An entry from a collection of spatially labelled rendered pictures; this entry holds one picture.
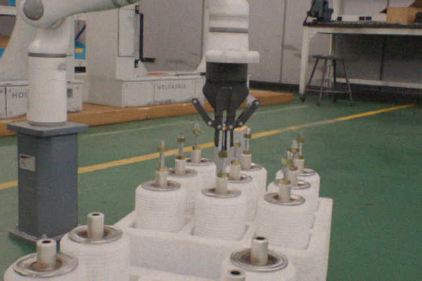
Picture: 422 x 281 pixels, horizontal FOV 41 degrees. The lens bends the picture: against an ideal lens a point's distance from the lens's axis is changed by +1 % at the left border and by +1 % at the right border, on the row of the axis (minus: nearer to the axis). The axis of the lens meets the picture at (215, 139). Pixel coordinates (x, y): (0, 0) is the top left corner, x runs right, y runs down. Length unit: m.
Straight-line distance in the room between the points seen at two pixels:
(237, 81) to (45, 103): 0.62
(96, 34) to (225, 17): 2.93
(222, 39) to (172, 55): 6.73
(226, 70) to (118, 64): 2.80
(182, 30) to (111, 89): 3.91
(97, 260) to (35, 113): 0.74
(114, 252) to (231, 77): 0.37
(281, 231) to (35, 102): 0.74
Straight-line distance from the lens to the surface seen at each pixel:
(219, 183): 1.04
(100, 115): 3.49
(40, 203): 1.48
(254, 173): 1.24
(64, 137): 1.47
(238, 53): 0.94
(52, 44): 1.46
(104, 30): 3.82
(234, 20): 0.98
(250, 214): 1.15
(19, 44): 3.41
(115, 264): 0.80
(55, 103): 1.46
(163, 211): 1.05
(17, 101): 3.22
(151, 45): 7.95
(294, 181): 1.13
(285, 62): 6.70
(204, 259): 1.01
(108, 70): 3.80
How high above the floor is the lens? 0.53
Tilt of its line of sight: 10 degrees down
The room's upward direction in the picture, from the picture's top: 3 degrees clockwise
